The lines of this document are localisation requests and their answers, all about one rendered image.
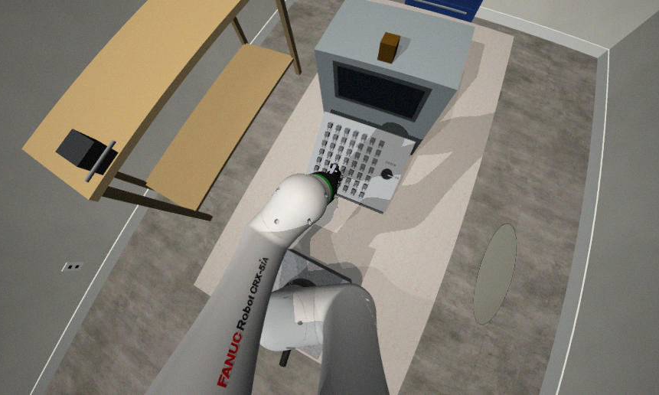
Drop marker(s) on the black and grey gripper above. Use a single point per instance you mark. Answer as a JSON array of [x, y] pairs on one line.
[[335, 173]]

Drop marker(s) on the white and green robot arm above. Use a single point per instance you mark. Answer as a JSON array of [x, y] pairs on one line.
[[218, 354]]

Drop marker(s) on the dark grey control console with keypad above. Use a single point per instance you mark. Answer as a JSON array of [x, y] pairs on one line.
[[398, 82]]

